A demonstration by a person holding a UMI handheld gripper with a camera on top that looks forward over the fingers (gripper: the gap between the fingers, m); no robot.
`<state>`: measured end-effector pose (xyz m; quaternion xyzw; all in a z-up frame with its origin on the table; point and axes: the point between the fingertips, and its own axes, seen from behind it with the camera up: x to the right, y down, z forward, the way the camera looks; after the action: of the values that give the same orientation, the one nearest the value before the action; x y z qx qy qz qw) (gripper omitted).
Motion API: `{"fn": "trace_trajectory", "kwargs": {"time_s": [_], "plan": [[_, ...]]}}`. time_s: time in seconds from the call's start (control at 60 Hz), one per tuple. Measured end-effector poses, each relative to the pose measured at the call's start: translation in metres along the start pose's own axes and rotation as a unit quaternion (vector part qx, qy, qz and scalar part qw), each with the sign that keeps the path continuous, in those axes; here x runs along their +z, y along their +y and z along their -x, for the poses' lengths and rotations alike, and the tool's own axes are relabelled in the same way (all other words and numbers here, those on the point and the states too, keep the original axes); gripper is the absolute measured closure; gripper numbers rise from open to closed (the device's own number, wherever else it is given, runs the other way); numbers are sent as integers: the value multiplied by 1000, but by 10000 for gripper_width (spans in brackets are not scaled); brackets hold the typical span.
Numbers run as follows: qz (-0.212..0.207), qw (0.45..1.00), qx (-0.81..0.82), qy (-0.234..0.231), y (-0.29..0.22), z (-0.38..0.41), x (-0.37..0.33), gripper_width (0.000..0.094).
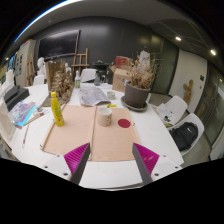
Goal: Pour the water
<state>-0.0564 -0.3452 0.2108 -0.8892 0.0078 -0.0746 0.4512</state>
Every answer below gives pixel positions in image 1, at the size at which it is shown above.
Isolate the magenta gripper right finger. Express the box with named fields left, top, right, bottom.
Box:
left=132, top=143, right=159, bottom=185

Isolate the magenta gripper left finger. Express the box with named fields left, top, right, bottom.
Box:
left=64, top=143, right=90, bottom=185

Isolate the left tan cloth mat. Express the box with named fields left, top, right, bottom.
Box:
left=41, top=105, right=96, bottom=155

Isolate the yellow drink bottle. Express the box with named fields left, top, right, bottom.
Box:
left=51, top=92, right=64, bottom=126

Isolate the red round coaster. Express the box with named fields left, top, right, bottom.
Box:
left=118, top=119, right=131, bottom=128

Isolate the black backpack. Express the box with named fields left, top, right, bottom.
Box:
left=169, top=122, right=198, bottom=151

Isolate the beige paper cup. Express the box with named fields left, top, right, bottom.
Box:
left=97, top=107, right=112, bottom=127

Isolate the grey pot saucer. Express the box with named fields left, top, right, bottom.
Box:
left=120, top=96, right=148, bottom=112

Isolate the white chair with papers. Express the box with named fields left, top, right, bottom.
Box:
left=156, top=96, right=187, bottom=125

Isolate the red-tipped white brush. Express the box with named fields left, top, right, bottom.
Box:
left=22, top=124, right=29, bottom=148

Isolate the white chair with backpack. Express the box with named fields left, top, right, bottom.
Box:
left=168, top=113, right=204, bottom=155

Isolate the yellow marker pen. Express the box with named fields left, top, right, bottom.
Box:
left=107, top=104, right=117, bottom=108

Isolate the grey plant pot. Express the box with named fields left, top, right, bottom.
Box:
left=124, top=83, right=150, bottom=108

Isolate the printed newspaper sheet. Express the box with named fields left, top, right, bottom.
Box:
left=78, top=86, right=110, bottom=106

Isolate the colourful painted sheet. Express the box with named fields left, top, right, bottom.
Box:
left=9, top=102, right=36, bottom=126

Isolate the clear spray bottle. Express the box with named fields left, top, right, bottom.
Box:
left=75, top=70, right=81, bottom=88

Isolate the wooden figure mannequin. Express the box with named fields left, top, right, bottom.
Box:
left=183, top=79, right=193, bottom=105

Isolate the dried brown plant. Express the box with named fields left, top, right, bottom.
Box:
left=129, top=52, right=160, bottom=90

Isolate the cardboard box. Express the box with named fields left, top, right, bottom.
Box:
left=112, top=68, right=131, bottom=92

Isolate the white plaster bust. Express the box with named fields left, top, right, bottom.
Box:
left=37, top=57, right=46, bottom=78

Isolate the wooden easel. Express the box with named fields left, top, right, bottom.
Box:
left=72, top=49, right=89, bottom=78

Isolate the black wall screen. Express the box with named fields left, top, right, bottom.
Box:
left=38, top=30, right=79, bottom=59

